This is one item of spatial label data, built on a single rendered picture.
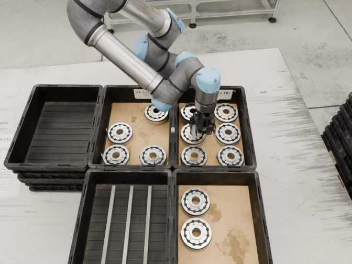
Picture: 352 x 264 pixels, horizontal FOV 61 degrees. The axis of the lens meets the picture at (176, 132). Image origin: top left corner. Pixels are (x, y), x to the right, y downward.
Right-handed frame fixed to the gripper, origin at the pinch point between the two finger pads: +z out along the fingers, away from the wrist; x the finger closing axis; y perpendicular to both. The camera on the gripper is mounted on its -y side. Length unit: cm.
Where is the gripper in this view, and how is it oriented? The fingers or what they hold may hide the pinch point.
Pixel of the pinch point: (200, 132)
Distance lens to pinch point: 122.1
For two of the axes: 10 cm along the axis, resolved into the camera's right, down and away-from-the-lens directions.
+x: 9.9, -1.0, 0.7
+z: 0.0, 5.7, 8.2
